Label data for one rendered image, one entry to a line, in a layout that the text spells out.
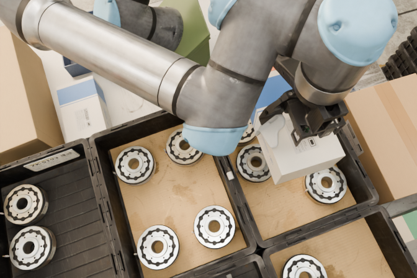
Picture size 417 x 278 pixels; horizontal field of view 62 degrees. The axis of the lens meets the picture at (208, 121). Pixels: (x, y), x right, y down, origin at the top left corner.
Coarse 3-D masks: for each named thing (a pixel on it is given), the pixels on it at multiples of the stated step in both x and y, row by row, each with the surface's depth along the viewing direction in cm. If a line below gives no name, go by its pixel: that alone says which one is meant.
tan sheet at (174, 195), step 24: (144, 144) 96; (168, 168) 93; (192, 168) 93; (216, 168) 93; (144, 192) 91; (168, 192) 91; (192, 192) 91; (216, 192) 90; (144, 216) 89; (168, 216) 89; (192, 216) 88; (192, 240) 86; (240, 240) 86; (192, 264) 84
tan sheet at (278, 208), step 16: (256, 160) 93; (256, 192) 90; (272, 192) 90; (288, 192) 89; (304, 192) 89; (256, 208) 88; (272, 208) 88; (288, 208) 88; (304, 208) 88; (320, 208) 88; (336, 208) 87; (256, 224) 87; (272, 224) 87; (288, 224) 87; (304, 224) 86
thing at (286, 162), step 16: (272, 80) 67; (272, 96) 66; (256, 112) 66; (288, 128) 63; (288, 144) 62; (304, 144) 62; (320, 144) 62; (336, 144) 62; (272, 160) 64; (288, 160) 61; (304, 160) 61; (320, 160) 61; (336, 160) 63; (272, 176) 68; (288, 176) 64
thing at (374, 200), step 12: (348, 144) 83; (228, 156) 83; (228, 168) 82; (360, 168) 82; (240, 192) 80; (372, 192) 79; (360, 204) 78; (372, 204) 78; (252, 216) 78; (336, 216) 77; (252, 228) 77; (300, 228) 77; (312, 228) 76; (276, 240) 76
